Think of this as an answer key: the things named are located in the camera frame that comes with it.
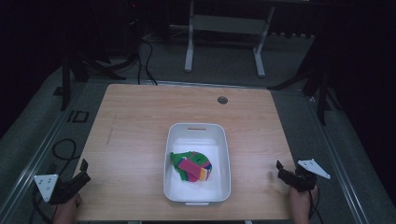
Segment person's left hand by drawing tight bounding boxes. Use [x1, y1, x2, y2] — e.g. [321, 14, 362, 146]
[52, 192, 83, 224]

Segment black looped cable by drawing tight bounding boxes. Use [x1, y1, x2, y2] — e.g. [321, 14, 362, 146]
[51, 138, 81, 176]

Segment black floor cables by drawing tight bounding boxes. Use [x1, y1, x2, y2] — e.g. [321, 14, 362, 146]
[135, 38, 159, 86]

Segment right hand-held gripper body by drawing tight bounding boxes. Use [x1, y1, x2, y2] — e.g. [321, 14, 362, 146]
[289, 159, 332, 193]

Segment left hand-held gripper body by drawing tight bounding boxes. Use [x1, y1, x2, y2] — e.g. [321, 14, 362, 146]
[33, 174, 79, 205]

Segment person's right hand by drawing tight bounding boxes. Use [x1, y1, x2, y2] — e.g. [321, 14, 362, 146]
[288, 185, 318, 224]

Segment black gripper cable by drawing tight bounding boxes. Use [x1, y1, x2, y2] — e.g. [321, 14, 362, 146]
[307, 189, 325, 224]
[30, 186, 54, 224]

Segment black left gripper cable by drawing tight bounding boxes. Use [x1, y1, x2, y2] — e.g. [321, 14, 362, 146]
[30, 186, 54, 224]

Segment metal floor rail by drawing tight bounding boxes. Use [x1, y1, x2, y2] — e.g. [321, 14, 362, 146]
[0, 81, 90, 224]
[303, 92, 373, 224]

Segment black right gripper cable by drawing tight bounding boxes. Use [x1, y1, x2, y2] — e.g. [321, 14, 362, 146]
[307, 189, 325, 224]

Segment black metal stand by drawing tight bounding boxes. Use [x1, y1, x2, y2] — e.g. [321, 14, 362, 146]
[268, 59, 344, 126]
[53, 50, 127, 112]

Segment white plastic bin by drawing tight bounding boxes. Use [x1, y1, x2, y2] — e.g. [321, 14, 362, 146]
[163, 122, 233, 206]

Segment white metal table frame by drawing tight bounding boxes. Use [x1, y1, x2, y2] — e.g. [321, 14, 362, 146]
[184, 0, 276, 78]

